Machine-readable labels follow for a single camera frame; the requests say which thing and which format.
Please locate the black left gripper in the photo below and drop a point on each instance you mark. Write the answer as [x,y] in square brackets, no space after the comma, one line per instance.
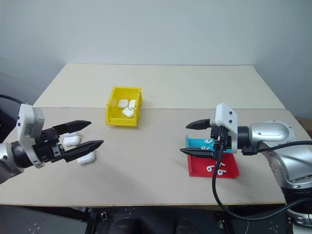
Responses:
[47,146]

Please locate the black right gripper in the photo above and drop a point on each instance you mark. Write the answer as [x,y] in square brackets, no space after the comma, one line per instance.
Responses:
[219,140]

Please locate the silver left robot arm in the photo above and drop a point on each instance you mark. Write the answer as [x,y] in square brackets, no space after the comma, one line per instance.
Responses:
[5,163]

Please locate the yellow plastic bin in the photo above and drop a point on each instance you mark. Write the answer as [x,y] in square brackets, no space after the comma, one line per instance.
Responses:
[114,114]

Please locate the blue plastic tray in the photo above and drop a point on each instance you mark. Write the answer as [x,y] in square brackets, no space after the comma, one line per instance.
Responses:
[195,143]

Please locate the red plastic tray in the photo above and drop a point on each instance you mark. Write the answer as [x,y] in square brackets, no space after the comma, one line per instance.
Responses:
[200,168]

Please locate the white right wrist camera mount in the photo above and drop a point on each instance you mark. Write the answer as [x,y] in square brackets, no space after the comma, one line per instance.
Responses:
[225,117]

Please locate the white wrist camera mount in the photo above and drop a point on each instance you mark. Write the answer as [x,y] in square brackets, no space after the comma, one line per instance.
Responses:
[25,122]
[225,117]

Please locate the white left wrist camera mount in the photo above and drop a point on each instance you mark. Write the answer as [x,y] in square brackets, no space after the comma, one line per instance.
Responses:
[25,122]

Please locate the black table frame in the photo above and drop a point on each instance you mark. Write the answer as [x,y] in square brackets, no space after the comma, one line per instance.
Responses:
[156,214]

